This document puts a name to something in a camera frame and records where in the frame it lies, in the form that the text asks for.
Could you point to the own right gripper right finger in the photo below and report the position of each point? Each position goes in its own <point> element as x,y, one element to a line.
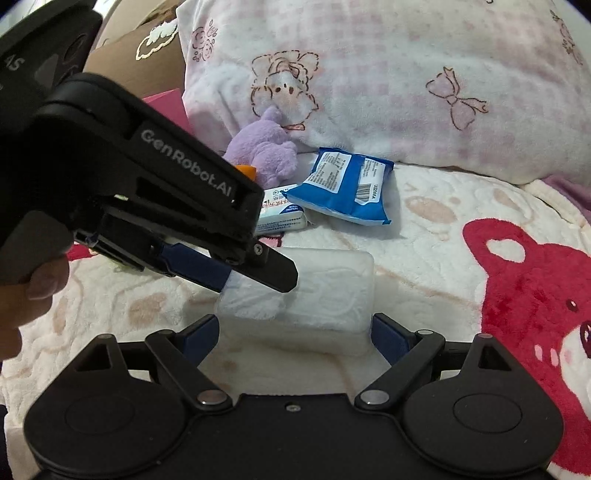
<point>411,355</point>

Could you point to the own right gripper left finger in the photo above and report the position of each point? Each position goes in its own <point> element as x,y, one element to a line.
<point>178,355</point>

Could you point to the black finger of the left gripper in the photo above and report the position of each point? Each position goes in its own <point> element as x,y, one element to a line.
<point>268,267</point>

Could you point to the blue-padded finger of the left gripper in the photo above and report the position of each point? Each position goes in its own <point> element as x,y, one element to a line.
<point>191,265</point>

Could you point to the white blue tissue pack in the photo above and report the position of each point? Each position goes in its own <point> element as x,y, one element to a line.
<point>278,214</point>

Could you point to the clear plastic floss box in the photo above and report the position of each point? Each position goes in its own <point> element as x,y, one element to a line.
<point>328,312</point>

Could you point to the pink cardboard box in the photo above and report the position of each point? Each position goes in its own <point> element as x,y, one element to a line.
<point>170,105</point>

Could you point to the blue snack packet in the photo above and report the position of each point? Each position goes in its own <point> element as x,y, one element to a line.
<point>347,186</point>

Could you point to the purple plush toy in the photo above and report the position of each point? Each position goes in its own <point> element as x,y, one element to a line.
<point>266,147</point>

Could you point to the person's left hand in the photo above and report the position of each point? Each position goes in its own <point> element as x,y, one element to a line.
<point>23,303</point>

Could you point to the white bear-print blanket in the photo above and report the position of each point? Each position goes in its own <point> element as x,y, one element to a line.
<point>426,278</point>

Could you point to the brown cloud pillow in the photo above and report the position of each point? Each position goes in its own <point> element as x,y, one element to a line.
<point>147,60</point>

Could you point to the pink checked cartoon pillow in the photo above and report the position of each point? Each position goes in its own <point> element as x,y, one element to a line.
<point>499,88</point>

